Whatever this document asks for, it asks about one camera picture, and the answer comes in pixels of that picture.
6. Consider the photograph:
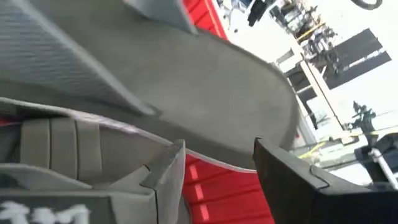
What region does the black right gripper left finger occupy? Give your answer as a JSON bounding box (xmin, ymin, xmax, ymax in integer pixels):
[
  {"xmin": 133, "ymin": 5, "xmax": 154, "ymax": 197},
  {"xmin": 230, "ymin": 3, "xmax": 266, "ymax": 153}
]
[{"xmin": 0, "ymin": 139, "xmax": 191, "ymax": 224}]

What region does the red plastic storage bin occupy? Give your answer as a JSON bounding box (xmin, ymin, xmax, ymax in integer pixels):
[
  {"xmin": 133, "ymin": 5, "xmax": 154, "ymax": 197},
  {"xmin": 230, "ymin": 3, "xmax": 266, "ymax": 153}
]
[{"xmin": 0, "ymin": 0, "xmax": 276, "ymax": 224}]

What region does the black ribbed-strap slide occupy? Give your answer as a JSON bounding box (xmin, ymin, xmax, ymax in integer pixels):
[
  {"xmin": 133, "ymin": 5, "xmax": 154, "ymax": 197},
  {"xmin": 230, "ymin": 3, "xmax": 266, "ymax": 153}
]
[{"xmin": 0, "ymin": 107, "xmax": 175, "ymax": 195}]

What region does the black background equipment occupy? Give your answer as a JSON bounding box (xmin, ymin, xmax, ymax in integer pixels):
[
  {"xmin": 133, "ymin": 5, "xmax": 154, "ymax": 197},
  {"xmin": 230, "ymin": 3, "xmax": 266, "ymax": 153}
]
[{"xmin": 354, "ymin": 133, "xmax": 398, "ymax": 191}]

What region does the coiled black floor cable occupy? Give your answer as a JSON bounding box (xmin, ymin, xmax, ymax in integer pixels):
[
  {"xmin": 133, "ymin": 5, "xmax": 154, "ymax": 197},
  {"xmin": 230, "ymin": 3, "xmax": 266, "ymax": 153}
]
[{"xmin": 351, "ymin": 0, "xmax": 384, "ymax": 11}]

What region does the black flip-flop white-striped sole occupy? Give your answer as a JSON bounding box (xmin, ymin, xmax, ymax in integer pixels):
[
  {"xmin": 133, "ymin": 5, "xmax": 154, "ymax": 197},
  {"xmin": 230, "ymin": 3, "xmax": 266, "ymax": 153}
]
[{"xmin": 0, "ymin": 0, "xmax": 301, "ymax": 174}]

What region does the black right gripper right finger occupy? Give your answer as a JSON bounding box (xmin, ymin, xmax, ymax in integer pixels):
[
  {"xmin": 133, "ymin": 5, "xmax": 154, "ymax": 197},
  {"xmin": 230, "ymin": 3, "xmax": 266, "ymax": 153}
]
[{"xmin": 252, "ymin": 138, "xmax": 398, "ymax": 224}]

